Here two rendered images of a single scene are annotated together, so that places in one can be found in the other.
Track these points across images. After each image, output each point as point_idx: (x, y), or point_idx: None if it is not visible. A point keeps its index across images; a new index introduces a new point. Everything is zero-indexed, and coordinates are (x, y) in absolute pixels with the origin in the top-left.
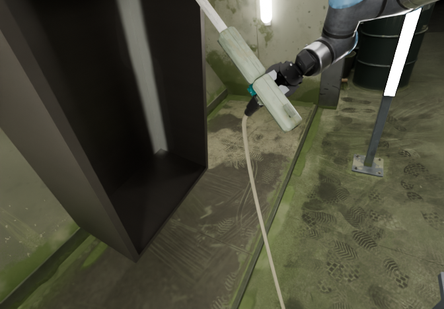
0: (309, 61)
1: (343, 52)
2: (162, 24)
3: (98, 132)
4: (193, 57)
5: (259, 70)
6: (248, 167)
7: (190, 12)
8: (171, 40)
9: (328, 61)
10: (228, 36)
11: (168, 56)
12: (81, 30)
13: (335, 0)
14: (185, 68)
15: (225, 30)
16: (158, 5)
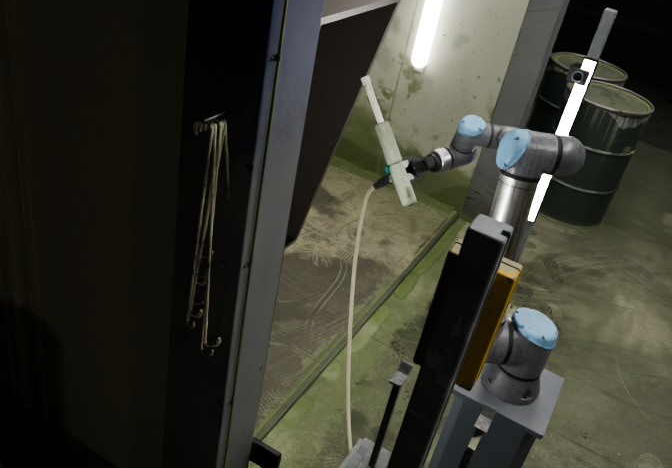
0: (431, 163)
1: (462, 163)
2: (317, 77)
3: None
4: (335, 117)
5: (398, 159)
6: (356, 240)
7: (350, 82)
8: (319, 93)
9: (448, 166)
10: (383, 128)
11: (308, 105)
12: None
13: (460, 128)
14: (322, 123)
15: (382, 123)
16: (320, 62)
